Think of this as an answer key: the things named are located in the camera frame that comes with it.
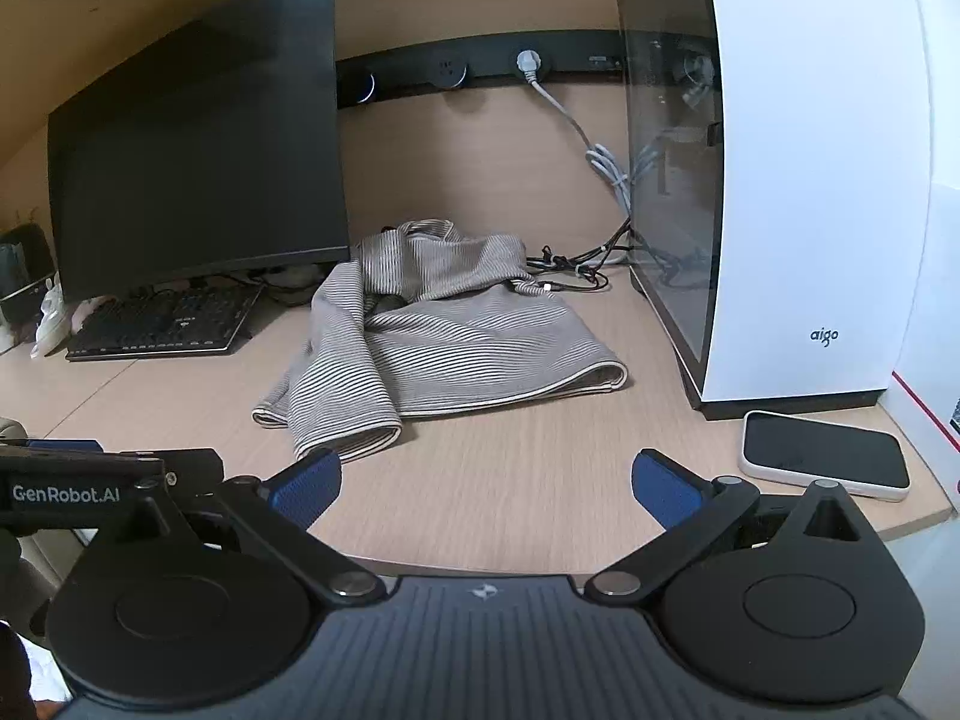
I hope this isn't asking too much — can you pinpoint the smartphone in white case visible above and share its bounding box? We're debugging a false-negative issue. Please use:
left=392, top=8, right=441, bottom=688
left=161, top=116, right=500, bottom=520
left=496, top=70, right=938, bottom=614
left=739, top=410, right=912, bottom=502

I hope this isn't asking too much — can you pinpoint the white box with red stripe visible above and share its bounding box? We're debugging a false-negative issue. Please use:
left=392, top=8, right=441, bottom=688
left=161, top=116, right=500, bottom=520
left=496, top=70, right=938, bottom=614
left=877, top=360, right=960, bottom=518

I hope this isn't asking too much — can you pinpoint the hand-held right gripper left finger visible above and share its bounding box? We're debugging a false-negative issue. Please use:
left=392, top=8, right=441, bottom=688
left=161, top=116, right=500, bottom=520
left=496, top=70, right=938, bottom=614
left=146, top=448, right=383, bottom=602

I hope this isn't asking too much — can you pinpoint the black power socket rail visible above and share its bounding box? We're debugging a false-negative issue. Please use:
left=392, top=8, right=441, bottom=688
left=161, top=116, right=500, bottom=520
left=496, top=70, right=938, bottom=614
left=335, top=30, right=627, bottom=110

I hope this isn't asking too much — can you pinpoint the black computer monitor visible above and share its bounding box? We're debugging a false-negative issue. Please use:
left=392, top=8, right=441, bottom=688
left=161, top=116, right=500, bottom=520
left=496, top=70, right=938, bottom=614
left=46, top=0, right=352, bottom=305

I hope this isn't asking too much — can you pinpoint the dark grey pouch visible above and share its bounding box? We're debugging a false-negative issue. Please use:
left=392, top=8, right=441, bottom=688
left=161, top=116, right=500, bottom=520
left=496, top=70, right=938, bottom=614
left=0, top=223, right=57, bottom=331

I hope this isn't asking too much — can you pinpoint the black keyboard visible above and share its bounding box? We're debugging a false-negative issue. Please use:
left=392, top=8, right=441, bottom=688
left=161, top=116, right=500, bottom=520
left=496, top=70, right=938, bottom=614
left=66, top=283, right=265, bottom=361

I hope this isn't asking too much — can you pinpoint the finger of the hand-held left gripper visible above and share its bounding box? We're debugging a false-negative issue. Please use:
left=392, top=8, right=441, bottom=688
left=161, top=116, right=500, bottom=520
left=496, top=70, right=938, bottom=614
left=0, top=439, right=226, bottom=481

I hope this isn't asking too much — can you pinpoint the white plug and cable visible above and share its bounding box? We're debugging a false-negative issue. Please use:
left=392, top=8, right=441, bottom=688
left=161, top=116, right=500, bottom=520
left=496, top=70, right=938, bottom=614
left=514, top=47, right=638, bottom=265

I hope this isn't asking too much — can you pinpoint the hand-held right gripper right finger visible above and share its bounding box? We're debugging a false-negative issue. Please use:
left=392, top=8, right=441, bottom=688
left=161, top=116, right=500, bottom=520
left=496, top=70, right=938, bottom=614
left=586, top=448, right=886, bottom=602

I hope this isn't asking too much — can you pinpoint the striped grey garment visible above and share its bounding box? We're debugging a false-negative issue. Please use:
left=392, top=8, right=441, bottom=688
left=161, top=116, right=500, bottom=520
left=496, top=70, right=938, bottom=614
left=251, top=219, right=629, bottom=462

